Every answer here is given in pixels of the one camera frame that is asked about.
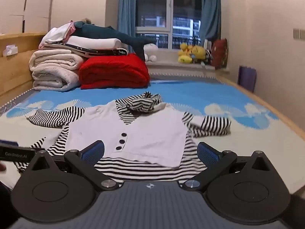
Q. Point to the white pillow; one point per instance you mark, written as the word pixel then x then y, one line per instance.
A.
pixel 95 43

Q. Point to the white folded blanket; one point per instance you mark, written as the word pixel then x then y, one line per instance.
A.
pixel 54 71

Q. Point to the red cushion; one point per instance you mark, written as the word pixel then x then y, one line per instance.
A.
pixel 219 53

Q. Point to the white plush toy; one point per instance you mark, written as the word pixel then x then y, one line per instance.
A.
pixel 150 51

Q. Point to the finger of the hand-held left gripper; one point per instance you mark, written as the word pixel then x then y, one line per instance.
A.
pixel 8 143

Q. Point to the white wardrobe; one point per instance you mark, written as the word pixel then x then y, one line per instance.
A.
pixel 26 7

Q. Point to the black patterned folded cloth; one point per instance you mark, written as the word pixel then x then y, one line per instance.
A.
pixel 100 51

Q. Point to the wooden bed frame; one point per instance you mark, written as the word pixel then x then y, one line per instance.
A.
pixel 14 71

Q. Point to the pink and white cloth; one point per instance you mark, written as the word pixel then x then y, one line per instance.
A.
pixel 57 33

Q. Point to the blue curtain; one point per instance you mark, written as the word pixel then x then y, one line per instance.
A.
pixel 126 9
pixel 211 12

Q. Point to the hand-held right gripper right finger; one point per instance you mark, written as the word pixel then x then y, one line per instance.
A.
pixel 207 153

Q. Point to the dark teal plush toy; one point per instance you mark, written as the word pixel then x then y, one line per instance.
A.
pixel 102 32

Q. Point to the blue and white bed sheet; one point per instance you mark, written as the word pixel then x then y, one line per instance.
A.
pixel 190 93

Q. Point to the striped shirt with white vest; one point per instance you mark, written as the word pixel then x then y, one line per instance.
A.
pixel 147 133

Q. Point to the red folded blanket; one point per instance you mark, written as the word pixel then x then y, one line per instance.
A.
pixel 114 72

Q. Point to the yellow plush toy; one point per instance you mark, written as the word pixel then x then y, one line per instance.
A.
pixel 190 52

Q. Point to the tissue box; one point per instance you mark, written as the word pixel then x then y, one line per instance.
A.
pixel 10 50

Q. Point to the wall switch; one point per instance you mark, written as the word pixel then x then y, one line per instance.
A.
pixel 299 33

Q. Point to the window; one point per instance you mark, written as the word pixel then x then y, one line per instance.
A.
pixel 166 16

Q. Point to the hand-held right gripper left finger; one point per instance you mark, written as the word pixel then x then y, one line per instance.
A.
pixel 94 152

